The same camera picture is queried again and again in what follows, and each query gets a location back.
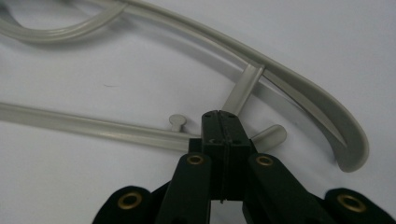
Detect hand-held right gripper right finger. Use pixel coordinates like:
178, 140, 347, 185
220, 110, 258, 201

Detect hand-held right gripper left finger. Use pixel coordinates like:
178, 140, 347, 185
189, 109, 225, 202

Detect grey plastic clothes hanger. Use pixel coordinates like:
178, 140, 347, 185
0, 0, 371, 174

